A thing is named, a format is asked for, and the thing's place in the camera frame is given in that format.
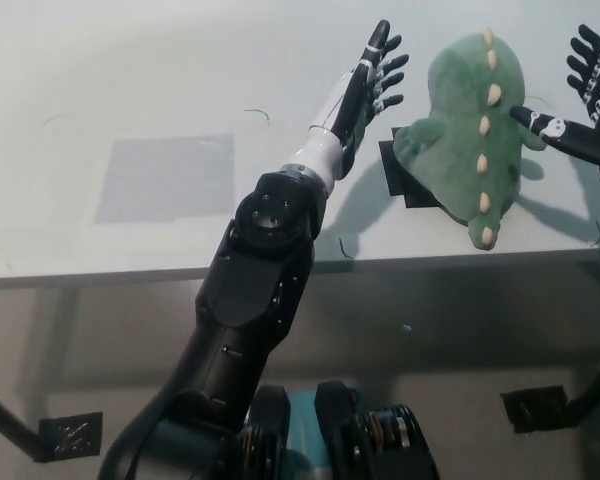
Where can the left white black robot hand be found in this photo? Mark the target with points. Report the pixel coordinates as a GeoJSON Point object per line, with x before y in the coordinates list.
{"type": "Point", "coordinates": [352, 95]}

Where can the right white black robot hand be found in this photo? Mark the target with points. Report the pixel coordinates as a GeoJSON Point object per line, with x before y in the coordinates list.
{"type": "Point", "coordinates": [595, 142]}

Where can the green plush dinosaur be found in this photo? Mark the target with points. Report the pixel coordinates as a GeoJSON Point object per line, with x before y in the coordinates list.
{"type": "Point", "coordinates": [455, 150]}

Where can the black tape square marker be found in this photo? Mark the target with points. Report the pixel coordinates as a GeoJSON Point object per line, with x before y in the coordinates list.
{"type": "Point", "coordinates": [392, 172]}

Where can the grey tape square marker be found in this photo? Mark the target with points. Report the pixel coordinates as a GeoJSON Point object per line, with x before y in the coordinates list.
{"type": "Point", "coordinates": [165, 177]}

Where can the black teal robot torso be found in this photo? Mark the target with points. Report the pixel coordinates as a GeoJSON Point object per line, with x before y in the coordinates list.
{"type": "Point", "coordinates": [340, 440]}

